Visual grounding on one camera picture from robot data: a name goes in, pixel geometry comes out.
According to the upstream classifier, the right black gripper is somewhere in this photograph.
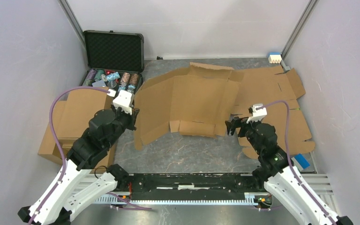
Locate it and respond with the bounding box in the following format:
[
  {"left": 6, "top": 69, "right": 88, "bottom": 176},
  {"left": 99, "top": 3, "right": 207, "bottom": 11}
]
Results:
[{"left": 225, "top": 114, "right": 263, "bottom": 155}]

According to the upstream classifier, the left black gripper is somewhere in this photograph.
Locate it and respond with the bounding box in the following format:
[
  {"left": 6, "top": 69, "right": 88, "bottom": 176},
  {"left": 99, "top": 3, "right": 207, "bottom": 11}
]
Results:
[{"left": 106, "top": 102, "right": 140, "bottom": 147}]

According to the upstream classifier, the cardboard box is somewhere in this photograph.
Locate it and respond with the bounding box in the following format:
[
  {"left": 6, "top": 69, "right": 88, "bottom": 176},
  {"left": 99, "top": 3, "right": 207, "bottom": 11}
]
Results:
[
  {"left": 55, "top": 87, "right": 112, "bottom": 145},
  {"left": 38, "top": 101, "right": 116, "bottom": 173},
  {"left": 134, "top": 62, "right": 243, "bottom": 150}
]

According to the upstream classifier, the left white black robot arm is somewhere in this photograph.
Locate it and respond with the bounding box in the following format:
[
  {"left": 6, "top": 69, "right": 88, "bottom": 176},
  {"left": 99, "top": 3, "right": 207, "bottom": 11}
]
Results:
[{"left": 18, "top": 108, "right": 139, "bottom": 225}]

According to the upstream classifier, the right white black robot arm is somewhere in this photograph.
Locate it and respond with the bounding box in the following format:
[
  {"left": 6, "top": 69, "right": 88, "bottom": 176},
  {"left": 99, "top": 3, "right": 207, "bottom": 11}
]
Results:
[{"left": 225, "top": 117, "right": 352, "bottom": 225}]

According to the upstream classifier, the stack of flat cardboard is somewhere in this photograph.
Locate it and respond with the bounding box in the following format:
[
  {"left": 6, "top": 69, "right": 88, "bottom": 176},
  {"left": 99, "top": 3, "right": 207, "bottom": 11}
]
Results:
[{"left": 232, "top": 66, "right": 315, "bottom": 155}]

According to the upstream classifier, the black poker chip case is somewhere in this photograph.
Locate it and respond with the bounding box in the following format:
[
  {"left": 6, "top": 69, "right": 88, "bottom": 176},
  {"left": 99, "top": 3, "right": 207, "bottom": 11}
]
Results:
[{"left": 81, "top": 30, "right": 145, "bottom": 93}]

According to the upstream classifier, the blue green white card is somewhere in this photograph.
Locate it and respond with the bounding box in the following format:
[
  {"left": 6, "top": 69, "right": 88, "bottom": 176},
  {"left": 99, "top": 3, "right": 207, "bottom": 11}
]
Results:
[{"left": 291, "top": 154, "right": 310, "bottom": 171}]

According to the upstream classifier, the white blue block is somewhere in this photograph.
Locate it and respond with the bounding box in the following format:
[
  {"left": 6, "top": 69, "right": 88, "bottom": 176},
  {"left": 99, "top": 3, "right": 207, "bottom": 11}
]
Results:
[{"left": 268, "top": 52, "right": 282, "bottom": 64}]

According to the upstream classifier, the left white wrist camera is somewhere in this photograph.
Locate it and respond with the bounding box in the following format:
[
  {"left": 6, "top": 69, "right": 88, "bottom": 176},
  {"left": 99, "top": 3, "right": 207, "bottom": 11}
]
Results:
[{"left": 107, "top": 89, "right": 135, "bottom": 115}]

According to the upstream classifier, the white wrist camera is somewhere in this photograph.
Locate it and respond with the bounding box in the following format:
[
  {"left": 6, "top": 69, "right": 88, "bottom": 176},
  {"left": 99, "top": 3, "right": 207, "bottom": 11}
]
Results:
[
  {"left": 107, "top": 89, "right": 135, "bottom": 115},
  {"left": 246, "top": 104, "right": 267, "bottom": 123}
]

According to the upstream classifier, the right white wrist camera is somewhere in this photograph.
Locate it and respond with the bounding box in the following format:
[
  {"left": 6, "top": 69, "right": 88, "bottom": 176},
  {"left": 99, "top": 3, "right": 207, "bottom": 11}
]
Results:
[{"left": 246, "top": 104, "right": 267, "bottom": 123}]

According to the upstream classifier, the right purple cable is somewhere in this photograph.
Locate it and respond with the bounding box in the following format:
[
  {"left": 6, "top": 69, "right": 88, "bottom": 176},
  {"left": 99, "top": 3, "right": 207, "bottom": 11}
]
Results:
[{"left": 259, "top": 100, "right": 338, "bottom": 225}]

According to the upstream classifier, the purple cable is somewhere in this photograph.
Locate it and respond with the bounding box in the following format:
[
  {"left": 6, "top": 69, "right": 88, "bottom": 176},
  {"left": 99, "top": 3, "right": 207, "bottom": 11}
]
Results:
[
  {"left": 259, "top": 100, "right": 338, "bottom": 225},
  {"left": 27, "top": 86, "right": 110, "bottom": 225}
]

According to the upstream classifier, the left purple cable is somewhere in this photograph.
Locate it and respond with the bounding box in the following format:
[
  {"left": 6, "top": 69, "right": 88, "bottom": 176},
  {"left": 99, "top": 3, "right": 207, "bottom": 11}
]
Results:
[{"left": 27, "top": 86, "right": 110, "bottom": 225}]

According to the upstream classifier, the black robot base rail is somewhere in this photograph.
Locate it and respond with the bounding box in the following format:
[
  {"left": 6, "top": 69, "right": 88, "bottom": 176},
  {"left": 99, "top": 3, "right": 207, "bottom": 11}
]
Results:
[{"left": 114, "top": 173, "right": 269, "bottom": 201}]

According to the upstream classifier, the white toothed cable duct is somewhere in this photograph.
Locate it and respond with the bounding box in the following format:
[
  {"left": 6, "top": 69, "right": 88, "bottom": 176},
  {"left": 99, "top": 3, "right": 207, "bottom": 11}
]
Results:
[{"left": 93, "top": 194, "right": 258, "bottom": 206}]

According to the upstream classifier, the left aluminium corner post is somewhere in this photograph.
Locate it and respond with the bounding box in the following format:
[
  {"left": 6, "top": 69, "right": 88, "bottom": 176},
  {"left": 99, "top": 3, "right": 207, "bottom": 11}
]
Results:
[{"left": 58, "top": 0, "right": 85, "bottom": 46}]

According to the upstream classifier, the aluminium corner post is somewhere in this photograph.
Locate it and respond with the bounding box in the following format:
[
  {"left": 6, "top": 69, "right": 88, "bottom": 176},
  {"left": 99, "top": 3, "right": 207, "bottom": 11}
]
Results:
[
  {"left": 58, "top": 0, "right": 85, "bottom": 46},
  {"left": 281, "top": 0, "right": 319, "bottom": 59}
]

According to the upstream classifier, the right aluminium corner post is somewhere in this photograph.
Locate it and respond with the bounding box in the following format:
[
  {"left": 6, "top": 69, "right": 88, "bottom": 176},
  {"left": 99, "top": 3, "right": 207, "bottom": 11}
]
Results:
[{"left": 281, "top": 0, "right": 319, "bottom": 59}]

